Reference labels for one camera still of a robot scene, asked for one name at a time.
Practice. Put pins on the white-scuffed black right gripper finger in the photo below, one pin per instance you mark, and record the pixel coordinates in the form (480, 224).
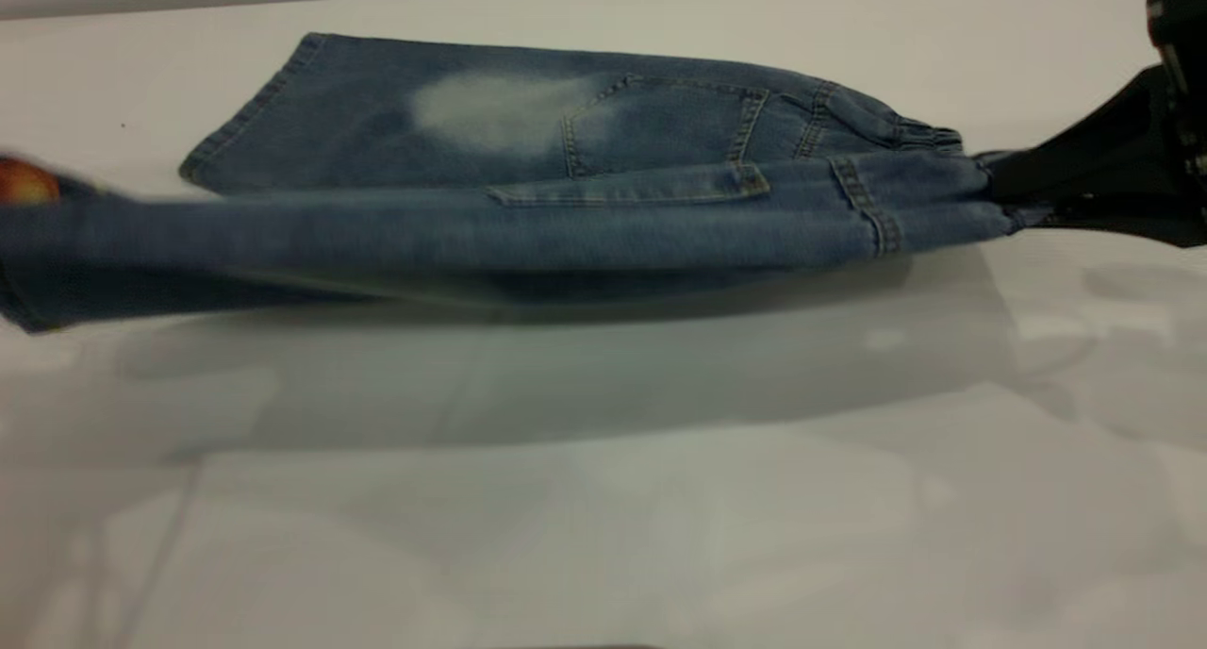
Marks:
(1150, 220)

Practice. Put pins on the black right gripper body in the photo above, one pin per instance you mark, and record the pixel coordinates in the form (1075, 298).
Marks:
(1190, 83)

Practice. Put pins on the blue denim shorts basketball print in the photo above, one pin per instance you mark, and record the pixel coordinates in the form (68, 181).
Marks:
(471, 224)

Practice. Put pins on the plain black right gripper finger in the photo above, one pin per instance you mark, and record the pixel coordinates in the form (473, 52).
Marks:
(1103, 149)

